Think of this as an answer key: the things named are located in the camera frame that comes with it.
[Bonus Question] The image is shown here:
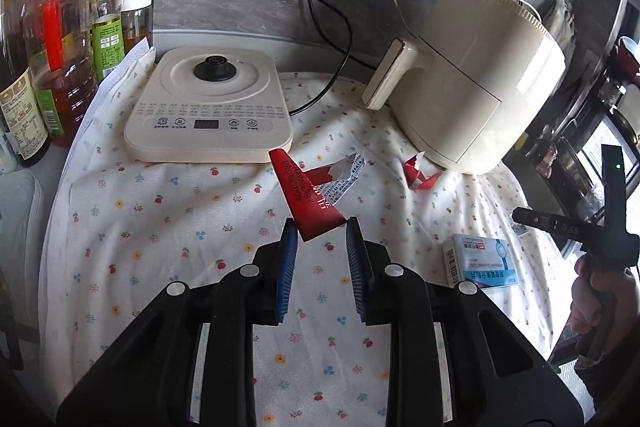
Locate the person right hand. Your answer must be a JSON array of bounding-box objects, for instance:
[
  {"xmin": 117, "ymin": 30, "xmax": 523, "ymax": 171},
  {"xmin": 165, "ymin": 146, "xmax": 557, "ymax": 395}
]
[{"xmin": 568, "ymin": 256, "xmax": 639, "ymax": 355}]

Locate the red wrapper scrap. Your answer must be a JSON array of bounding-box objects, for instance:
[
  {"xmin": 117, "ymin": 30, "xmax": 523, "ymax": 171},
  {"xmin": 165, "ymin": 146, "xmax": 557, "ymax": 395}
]
[{"xmin": 402, "ymin": 152, "xmax": 442, "ymax": 191}]

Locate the dark soy sauce bottle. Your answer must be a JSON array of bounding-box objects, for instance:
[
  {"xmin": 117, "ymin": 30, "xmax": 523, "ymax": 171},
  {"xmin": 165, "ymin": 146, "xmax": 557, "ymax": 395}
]
[{"xmin": 1, "ymin": 0, "xmax": 50, "ymax": 167}]

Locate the black dish rack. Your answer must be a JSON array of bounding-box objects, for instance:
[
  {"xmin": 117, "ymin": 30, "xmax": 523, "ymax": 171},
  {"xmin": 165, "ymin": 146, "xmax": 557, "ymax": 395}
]
[{"xmin": 551, "ymin": 0, "xmax": 639, "ymax": 221}]

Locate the green label yellow cap bottle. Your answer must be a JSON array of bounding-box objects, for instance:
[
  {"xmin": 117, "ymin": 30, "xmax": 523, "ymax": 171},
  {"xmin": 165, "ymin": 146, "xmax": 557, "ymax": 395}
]
[{"xmin": 90, "ymin": 0, "xmax": 125, "ymax": 82}]

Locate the cream air fryer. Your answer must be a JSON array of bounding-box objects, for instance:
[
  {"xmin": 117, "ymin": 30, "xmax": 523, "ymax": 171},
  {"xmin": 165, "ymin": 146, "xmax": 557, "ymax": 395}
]
[{"xmin": 362, "ymin": 0, "xmax": 565, "ymax": 174}]

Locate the red cap oil bottle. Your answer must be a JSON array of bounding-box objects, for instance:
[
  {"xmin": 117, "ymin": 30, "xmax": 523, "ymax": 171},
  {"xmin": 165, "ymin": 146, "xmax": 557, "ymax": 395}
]
[{"xmin": 23, "ymin": 0, "xmax": 98, "ymax": 146}]

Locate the red torn wrapper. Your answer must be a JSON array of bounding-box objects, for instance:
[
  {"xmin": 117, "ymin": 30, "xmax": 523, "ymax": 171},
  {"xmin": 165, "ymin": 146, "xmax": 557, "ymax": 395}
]
[{"xmin": 269, "ymin": 148, "xmax": 366, "ymax": 242}]

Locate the blue white medicine box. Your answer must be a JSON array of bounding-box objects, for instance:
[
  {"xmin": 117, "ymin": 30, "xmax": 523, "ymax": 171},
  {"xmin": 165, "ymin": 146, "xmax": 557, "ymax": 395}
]
[{"xmin": 442, "ymin": 234, "xmax": 518, "ymax": 288}]

